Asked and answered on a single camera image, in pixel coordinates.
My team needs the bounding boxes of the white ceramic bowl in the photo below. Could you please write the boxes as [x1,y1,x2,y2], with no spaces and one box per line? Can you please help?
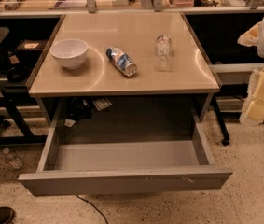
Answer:
[50,39,89,69]

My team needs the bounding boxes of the white paper tag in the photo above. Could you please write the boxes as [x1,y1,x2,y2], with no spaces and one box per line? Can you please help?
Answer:
[93,98,112,111]

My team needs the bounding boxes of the beige top desk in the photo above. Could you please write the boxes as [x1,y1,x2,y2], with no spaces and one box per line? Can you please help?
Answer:
[25,10,231,147]

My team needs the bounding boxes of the black side table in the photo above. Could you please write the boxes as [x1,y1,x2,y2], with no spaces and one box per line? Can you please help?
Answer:
[0,26,47,173]

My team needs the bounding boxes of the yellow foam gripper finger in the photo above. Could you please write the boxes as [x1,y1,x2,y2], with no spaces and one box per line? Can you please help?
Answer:
[240,68,264,126]
[237,22,260,47]

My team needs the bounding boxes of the blue silver redbull can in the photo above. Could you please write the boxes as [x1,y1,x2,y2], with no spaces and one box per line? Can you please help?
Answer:
[106,47,137,77]

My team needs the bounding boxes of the black floor cable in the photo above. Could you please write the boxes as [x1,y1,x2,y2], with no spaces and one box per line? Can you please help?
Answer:
[76,194,109,224]

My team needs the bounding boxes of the clear plastic bottle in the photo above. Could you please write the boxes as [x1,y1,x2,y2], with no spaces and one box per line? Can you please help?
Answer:
[154,35,172,71]

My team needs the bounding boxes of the grey open top drawer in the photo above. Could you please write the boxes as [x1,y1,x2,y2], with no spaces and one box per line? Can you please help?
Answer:
[19,98,232,196]

